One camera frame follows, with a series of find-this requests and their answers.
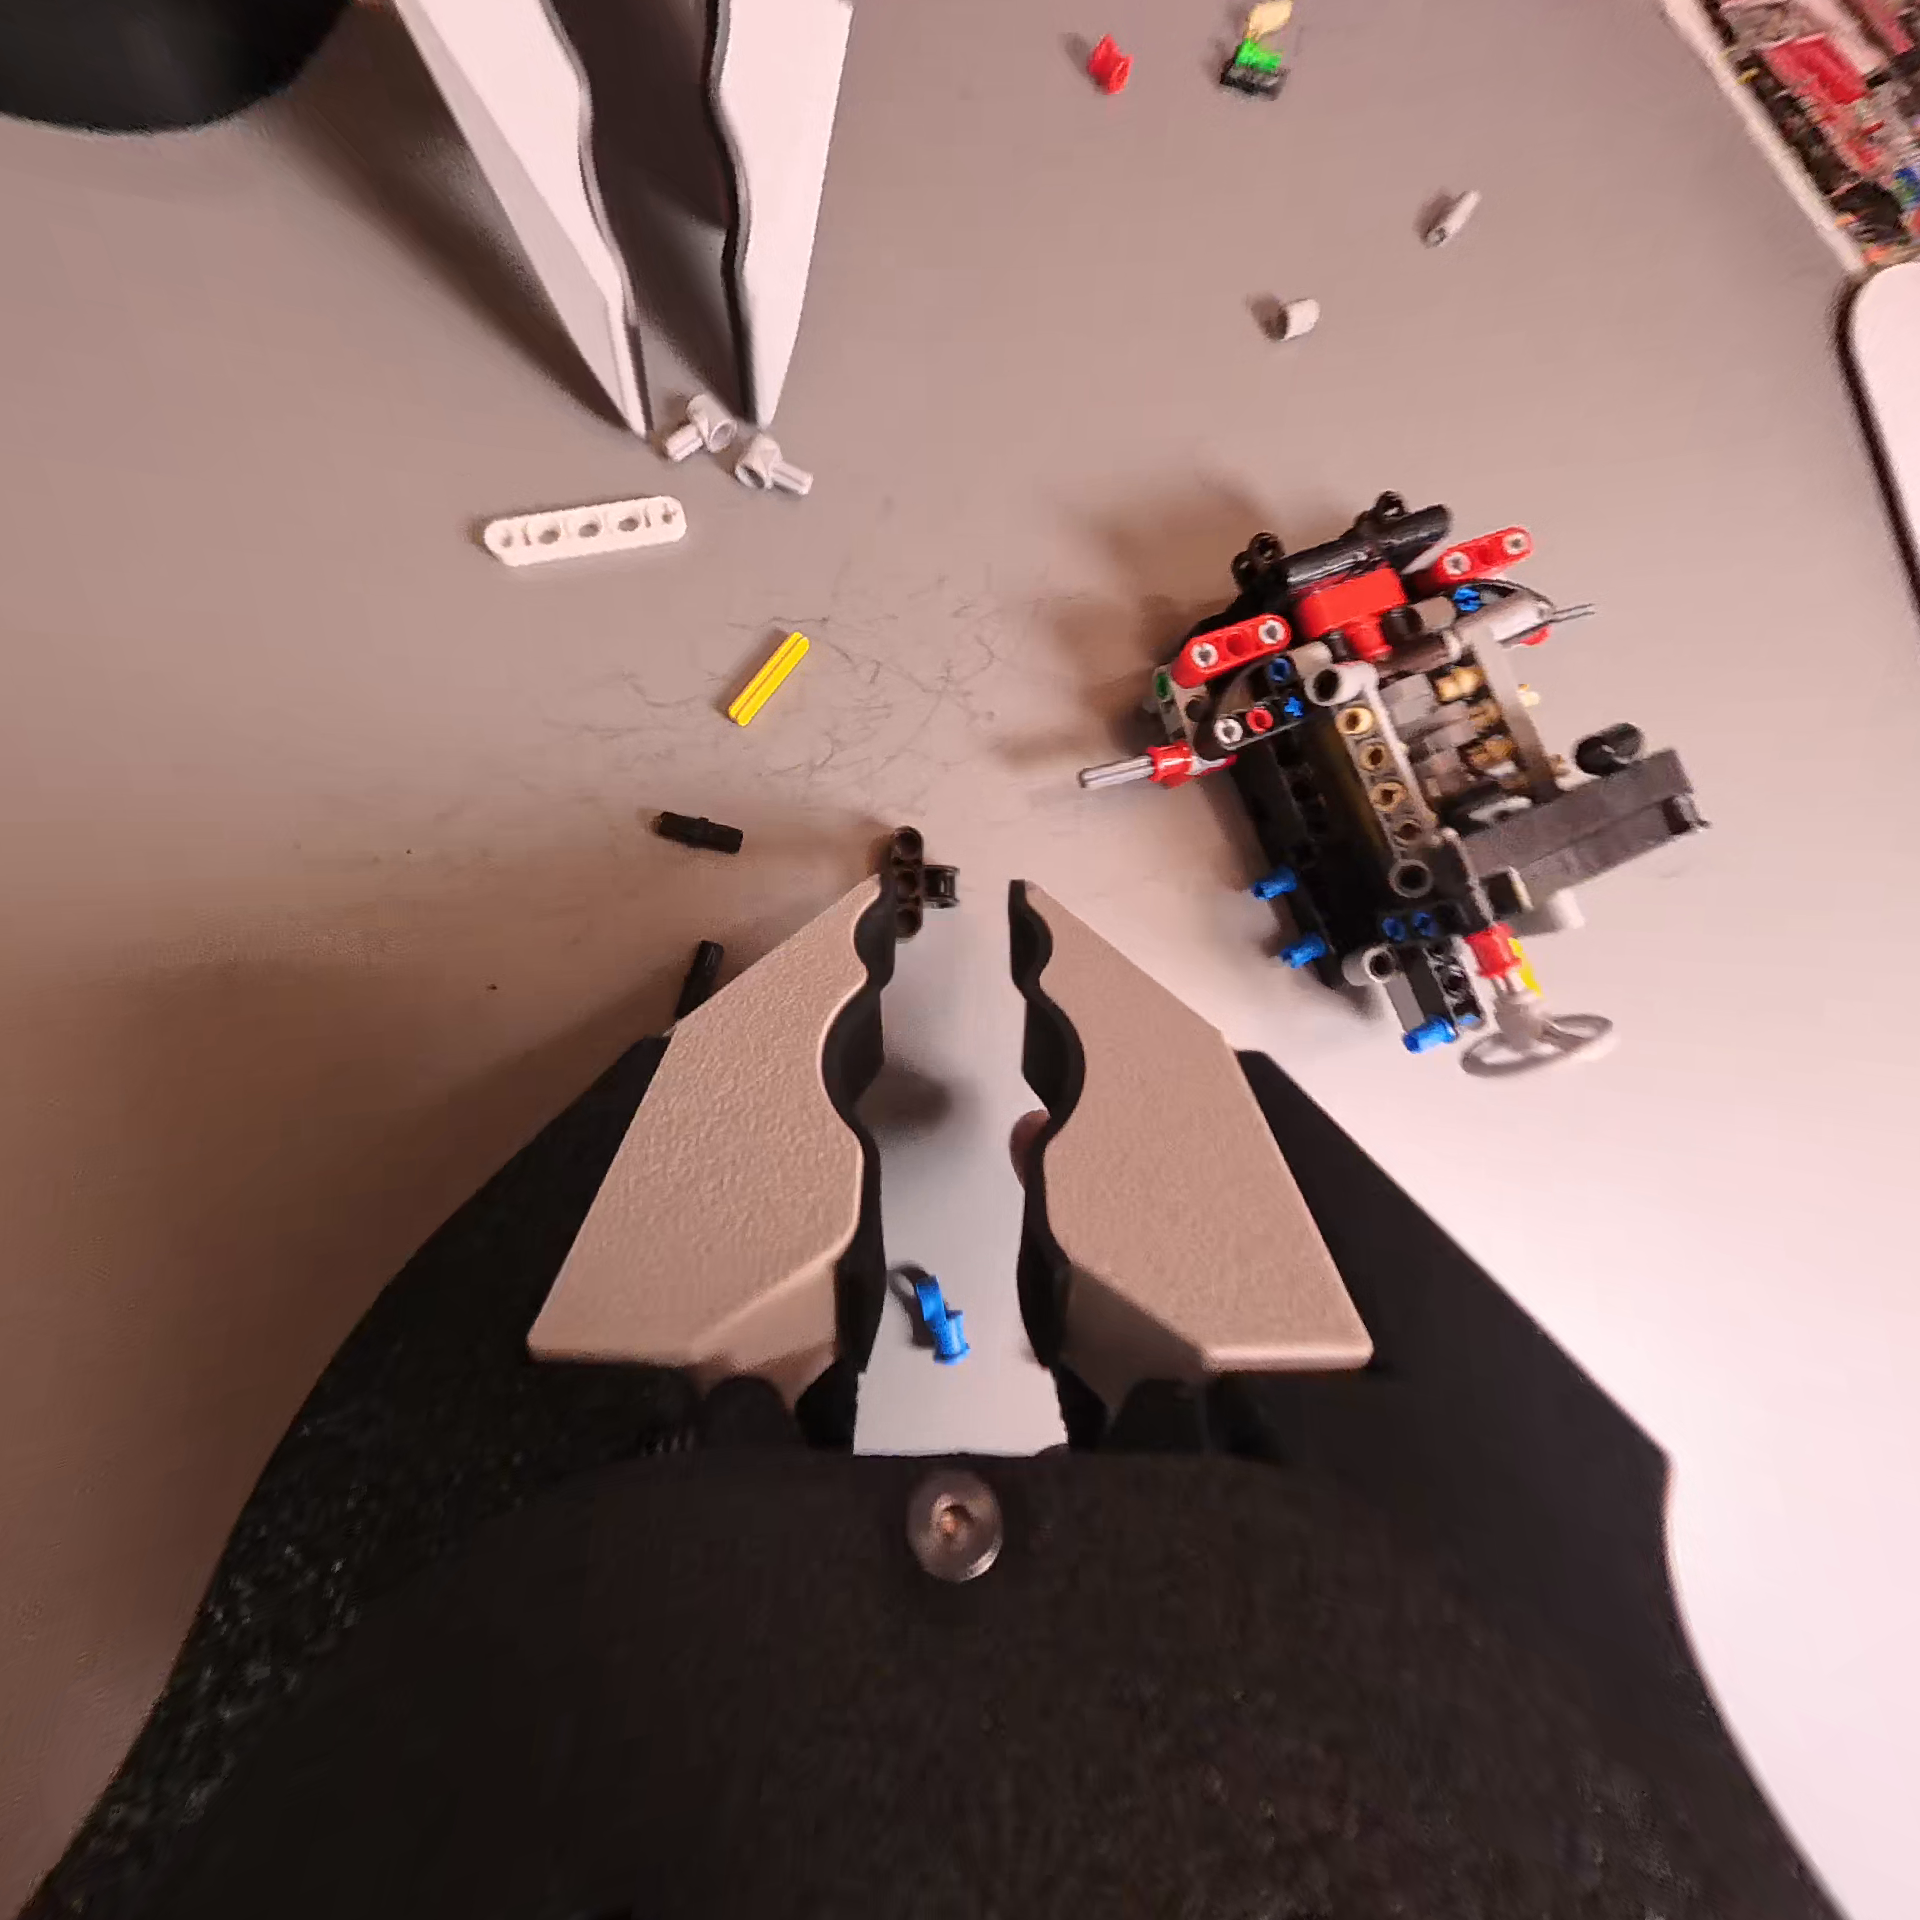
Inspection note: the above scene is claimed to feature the partly built lego car chassis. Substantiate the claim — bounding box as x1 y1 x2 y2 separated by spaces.
1081 489 1711 1079

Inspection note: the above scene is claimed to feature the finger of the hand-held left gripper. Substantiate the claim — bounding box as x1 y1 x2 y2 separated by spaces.
708 0 852 429
395 0 647 437

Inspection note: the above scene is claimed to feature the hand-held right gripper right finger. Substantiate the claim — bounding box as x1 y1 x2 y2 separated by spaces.
1010 877 1376 1410

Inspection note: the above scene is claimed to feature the blue lego pin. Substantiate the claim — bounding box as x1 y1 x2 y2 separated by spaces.
888 1266 971 1364

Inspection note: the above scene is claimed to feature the white four-hole lego beam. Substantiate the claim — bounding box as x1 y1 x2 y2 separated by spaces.
479 494 688 571

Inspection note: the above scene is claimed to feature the yellow lego axle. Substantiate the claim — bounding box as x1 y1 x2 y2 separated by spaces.
727 630 812 730

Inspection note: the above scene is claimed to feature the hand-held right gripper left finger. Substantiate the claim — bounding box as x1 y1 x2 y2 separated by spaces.
524 874 901 1410

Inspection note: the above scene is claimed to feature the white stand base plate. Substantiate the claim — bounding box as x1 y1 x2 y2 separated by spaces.
1838 257 1920 616

